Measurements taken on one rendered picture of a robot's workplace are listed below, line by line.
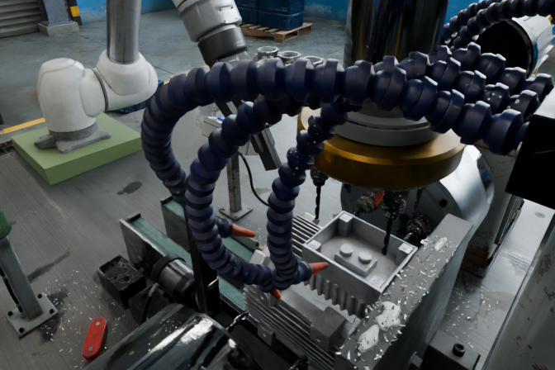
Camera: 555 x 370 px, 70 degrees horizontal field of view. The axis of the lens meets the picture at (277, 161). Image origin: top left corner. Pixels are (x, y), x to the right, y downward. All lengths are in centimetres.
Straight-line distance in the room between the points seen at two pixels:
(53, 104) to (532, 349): 139
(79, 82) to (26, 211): 43
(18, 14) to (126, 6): 607
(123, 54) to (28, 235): 62
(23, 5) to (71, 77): 596
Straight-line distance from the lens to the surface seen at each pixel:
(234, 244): 88
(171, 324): 47
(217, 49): 64
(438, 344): 77
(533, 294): 26
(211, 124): 104
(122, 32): 139
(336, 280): 55
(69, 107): 147
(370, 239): 61
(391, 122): 39
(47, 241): 122
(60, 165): 143
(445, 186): 72
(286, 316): 60
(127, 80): 148
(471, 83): 24
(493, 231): 100
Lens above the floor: 152
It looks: 32 degrees down
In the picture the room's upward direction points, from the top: straight up
